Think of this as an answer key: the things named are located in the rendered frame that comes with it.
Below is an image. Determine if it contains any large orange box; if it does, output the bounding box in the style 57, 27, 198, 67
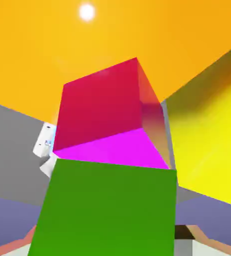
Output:
0, 0, 231, 126

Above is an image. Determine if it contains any large yellow box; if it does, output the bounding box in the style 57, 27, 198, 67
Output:
164, 39, 231, 209

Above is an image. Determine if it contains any small green cube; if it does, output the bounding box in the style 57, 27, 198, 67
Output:
27, 157, 178, 256

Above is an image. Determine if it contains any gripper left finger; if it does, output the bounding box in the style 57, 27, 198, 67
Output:
0, 224, 38, 256

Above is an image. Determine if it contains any small magenta cube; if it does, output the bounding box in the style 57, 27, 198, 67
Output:
52, 57, 170, 170

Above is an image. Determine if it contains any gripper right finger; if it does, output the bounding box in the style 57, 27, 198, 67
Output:
174, 224, 231, 256

